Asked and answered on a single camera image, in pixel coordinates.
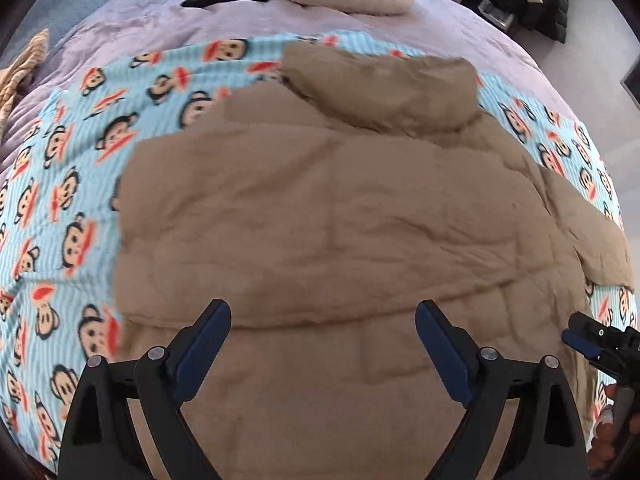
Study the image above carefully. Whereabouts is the tan knitted throw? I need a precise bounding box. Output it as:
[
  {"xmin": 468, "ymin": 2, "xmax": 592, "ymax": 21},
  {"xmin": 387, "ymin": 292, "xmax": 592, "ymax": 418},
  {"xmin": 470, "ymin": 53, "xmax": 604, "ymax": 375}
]
[{"xmin": 0, "ymin": 27, "xmax": 51, "ymax": 131}]

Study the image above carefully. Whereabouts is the lavender bedspread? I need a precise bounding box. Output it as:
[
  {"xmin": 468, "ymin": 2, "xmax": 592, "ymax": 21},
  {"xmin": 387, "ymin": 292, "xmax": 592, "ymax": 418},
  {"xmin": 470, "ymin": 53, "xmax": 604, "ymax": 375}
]
[{"xmin": 0, "ymin": 0, "xmax": 588, "ymax": 186}]

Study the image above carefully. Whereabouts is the tan puffer jacket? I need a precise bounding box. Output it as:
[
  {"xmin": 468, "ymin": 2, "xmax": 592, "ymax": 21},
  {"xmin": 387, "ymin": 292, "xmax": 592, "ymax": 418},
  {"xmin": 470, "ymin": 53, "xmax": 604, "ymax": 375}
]
[{"xmin": 111, "ymin": 41, "xmax": 636, "ymax": 480}]

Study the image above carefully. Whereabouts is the person's right hand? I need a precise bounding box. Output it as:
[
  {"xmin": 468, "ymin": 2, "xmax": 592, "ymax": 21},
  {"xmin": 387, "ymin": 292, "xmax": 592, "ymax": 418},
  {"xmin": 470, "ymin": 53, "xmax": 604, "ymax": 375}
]
[{"xmin": 587, "ymin": 384, "xmax": 632, "ymax": 472}]

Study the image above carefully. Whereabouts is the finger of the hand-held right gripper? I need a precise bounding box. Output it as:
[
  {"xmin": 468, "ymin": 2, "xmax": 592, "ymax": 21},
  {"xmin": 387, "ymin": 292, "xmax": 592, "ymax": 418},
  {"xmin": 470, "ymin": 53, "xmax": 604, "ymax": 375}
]
[
  {"xmin": 571, "ymin": 311, "xmax": 628, "ymax": 337},
  {"xmin": 561, "ymin": 330, "xmax": 618, "ymax": 373}
]

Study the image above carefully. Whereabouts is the dark flat screen television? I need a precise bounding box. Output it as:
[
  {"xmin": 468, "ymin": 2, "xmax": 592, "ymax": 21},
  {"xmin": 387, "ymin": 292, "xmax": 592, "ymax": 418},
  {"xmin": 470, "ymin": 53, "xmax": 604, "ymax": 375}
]
[{"xmin": 620, "ymin": 62, "xmax": 640, "ymax": 107}]

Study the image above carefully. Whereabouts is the monkey print striped blanket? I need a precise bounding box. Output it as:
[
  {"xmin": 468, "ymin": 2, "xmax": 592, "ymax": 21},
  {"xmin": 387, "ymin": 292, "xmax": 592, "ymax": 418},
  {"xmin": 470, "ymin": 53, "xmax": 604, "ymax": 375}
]
[{"xmin": 0, "ymin": 30, "xmax": 640, "ymax": 466}]

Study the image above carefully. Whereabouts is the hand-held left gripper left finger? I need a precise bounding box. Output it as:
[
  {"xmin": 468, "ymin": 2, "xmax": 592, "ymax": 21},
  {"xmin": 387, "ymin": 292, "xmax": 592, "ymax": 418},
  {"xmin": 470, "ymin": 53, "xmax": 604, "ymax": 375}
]
[{"xmin": 59, "ymin": 299, "xmax": 233, "ymax": 480}]

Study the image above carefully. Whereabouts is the blue quilted cushion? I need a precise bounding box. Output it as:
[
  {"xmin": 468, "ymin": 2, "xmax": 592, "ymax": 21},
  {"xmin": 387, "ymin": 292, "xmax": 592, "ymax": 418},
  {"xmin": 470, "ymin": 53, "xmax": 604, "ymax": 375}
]
[{"xmin": 9, "ymin": 0, "xmax": 114, "ymax": 63}]

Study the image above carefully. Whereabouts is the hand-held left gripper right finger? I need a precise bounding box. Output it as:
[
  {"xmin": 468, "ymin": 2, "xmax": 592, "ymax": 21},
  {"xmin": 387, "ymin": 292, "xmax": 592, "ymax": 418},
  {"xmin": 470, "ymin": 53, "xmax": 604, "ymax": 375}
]
[{"xmin": 415, "ymin": 300, "xmax": 588, "ymax": 480}]

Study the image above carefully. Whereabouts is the black puffer coat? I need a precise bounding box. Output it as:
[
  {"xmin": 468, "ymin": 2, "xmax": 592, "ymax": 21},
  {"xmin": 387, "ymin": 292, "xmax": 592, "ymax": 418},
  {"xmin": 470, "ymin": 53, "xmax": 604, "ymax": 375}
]
[{"xmin": 480, "ymin": 0, "xmax": 569, "ymax": 44}]

